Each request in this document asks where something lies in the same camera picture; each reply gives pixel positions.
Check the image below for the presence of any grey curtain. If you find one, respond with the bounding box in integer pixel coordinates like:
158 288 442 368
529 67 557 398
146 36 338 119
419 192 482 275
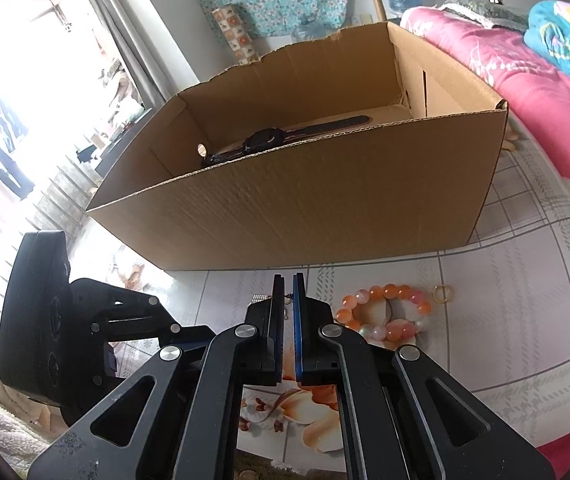
88 0 199 108

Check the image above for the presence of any brown cardboard box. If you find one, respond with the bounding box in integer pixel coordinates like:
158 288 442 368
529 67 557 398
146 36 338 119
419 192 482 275
88 23 509 271

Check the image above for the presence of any pink floral blanket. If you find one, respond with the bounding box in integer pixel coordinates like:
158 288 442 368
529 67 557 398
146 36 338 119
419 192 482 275
401 6 570 479

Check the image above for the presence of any gold chain clasp jewelry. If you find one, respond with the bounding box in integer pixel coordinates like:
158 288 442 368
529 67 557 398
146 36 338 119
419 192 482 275
250 294 294 310

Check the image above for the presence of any patterned tall vase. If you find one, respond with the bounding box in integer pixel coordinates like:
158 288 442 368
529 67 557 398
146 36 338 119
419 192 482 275
212 4 259 65

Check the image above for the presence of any white fluffy robe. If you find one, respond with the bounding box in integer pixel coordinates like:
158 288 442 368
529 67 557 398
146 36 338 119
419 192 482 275
0 381 68 479

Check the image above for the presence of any purple black smart watch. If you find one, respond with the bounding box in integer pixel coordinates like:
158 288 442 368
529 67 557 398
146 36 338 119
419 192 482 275
197 115 372 168

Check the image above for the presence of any orange bead bracelet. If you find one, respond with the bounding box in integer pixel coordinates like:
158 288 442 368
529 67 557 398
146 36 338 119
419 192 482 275
334 283 434 344

